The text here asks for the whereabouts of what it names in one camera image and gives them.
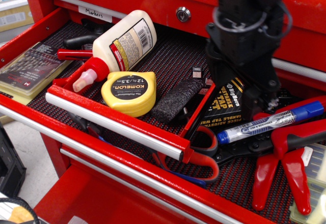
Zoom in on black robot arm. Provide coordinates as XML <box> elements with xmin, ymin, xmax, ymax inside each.
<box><xmin>206</xmin><ymin>0</ymin><xmax>293</xmax><ymax>120</ymax></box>

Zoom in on white Markers label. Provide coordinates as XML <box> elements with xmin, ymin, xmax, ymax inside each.
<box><xmin>78</xmin><ymin>6</ymin><xmax>113</xmax><ymax>22</ymax></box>

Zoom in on yellow Komelon tape measure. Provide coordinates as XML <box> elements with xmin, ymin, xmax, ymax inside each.
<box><xmin>101</xmin><ymin>71</ymin><xmax>156</xmax><ymax>118</ymax></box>

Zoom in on black foam block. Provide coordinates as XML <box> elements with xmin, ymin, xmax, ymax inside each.
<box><xmin>151</xmin><ymin>78</ymin><xmax>205</xmax><ymax>123</ymax></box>

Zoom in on red black crimping tool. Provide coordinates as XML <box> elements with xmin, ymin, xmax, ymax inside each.
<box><xmin>214</xmin><ymin>96</ymin><xmax>325</xmax><ymax>215</ymax></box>

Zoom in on silver cabinet lock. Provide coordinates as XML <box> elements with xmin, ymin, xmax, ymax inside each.
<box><xmin>176</xmin><ymin>7</ymin><xmax>192</xmax><ymax>22</ymax></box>

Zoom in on black box on floor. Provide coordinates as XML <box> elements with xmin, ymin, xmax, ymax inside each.
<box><xmin>1</xmin><ymin>124</ymin><xmax>26</xmax><ymax>197</ymax></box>

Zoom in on red upper open drawer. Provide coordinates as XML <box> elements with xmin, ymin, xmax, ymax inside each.
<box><xmin>45</xmin><ymin>25</ymin><xmax>214</xmax><ymax>163</ymax></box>

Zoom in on blue Bic marker pen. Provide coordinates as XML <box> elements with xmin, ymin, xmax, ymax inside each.
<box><xmin>216</xmin><ymin>101</ymin><xmax>324</xmax><ymax>145</ymax></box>

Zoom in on black handled tool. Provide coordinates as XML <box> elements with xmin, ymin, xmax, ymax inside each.
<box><xmin>63</xmin><ymin>34</ymin><xmax>100</xmax><ymax>49</ymax></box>

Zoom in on black yellow tap wrench box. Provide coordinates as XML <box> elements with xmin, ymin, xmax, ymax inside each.
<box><xmin>200</xmin><ymin>78</ymin><xmax>244</xmax><ymax>131</ymax></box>

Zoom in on red open drawer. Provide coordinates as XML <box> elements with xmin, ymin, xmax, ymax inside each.
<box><xmin>45</xmin><ymin>25</ymin><xmax>214</xmax><ymax>163</ymax></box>
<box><xmin>0</xmin><ymin>7</ymin><xmax>326</xmax><ymax>224</ymax></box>

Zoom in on red lower open drawer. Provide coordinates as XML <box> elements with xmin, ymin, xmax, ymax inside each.
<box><xmin>0</xmin><ymin>7</ymin><xmax>326</xmax><ymax>224</ymax></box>

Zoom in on red grey handled scissors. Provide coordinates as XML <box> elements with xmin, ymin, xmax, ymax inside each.
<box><xmin>148</xmin><ymin>126</ymin><xmax>219</xmax><ymax>188</ymax></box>

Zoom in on small black USB dongle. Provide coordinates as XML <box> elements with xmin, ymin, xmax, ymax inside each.
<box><xmin>192</xmin><ymin>66</ymin><xmax>202</xmax><ymax>78</ymax></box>

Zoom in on clear plastic bit case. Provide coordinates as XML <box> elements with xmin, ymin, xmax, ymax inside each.
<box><xmin>290</xmin><ymin>143</ymin><xmax>325</xmax><ymax>223</ymax></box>

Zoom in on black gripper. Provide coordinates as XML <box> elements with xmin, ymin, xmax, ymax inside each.
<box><xmin>206</xmin><ymin>2</ymin><xmax>285</xmax><ymax>121</ymax></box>

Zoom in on red tool chest cabinet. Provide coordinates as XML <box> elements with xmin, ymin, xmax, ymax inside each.
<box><xmin>28</xmin><ymin>0</ymin><xmax>325</xmax><ymax>223</ymax></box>

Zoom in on red handled tool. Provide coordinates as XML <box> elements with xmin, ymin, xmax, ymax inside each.
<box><xmin>57</xmin><ymin>48</ymin><xmax>93</xmax><ymax>61</ymax></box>

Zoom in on white wood glue bottle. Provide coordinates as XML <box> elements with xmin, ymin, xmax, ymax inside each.
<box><xmin>72</xmin><ymin>10</ymin><xmax>157</xmax><ymax>92</ymax></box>

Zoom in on drill bit set case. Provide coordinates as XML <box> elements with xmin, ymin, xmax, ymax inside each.
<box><xmin>1</xmin><ymin>42</ymin><xmax>71</xmax><ymax>104</ymax></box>

